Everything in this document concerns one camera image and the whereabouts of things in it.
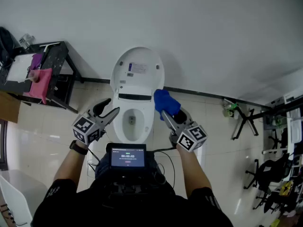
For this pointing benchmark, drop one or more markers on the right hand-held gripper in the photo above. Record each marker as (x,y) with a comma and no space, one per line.
(191,137)

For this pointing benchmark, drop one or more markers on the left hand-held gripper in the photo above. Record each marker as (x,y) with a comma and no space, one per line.
(86,129)

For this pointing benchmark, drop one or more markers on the white toilet seat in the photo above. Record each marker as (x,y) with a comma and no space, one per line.
(117,124)

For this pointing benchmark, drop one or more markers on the blue cloth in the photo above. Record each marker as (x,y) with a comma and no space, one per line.
(165,102)

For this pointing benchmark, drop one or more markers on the person's left forearm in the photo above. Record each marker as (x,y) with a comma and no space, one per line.
(68,167)

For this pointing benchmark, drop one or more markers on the person's right forearm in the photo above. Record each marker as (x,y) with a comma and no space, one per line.
(193,171)

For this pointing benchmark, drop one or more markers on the white toilet body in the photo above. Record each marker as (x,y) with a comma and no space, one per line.
(138,132)

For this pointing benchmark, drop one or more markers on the white toilet lid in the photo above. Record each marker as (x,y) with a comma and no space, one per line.
(138,58)

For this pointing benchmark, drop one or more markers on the black wristwatch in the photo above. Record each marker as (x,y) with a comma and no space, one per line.
(79,148)

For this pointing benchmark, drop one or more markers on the black chest-mounted screen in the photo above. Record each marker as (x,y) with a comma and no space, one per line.
(127,158)

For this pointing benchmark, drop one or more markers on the green spray bottle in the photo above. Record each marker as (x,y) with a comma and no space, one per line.
(233,106)

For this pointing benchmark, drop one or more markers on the black folding stand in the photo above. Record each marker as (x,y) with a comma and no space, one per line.
(246,122)

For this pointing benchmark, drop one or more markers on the pink cloth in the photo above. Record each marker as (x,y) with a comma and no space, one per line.
(41,84)

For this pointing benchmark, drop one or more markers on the black speckled table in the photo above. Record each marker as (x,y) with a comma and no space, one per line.
(55,60)

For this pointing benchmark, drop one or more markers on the purple cloth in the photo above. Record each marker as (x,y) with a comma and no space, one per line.
(36,61)

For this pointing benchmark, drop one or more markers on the brown cardboard box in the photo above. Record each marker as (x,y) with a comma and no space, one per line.
(9,106)

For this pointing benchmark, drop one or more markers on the white flat board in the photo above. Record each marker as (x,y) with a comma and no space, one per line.
(20,66)

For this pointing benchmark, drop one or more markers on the person's black shirt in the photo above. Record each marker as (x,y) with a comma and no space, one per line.
(132,209)

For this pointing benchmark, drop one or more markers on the clear plastic container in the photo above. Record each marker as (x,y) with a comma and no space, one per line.
(26,41)

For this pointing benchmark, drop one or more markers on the black-framed desk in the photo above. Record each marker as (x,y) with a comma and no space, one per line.
(284,107)

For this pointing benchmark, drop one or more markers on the black office chair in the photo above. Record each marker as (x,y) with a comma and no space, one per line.
(272,174)

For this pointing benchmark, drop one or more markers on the black bag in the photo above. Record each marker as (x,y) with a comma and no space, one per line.
(7,44)

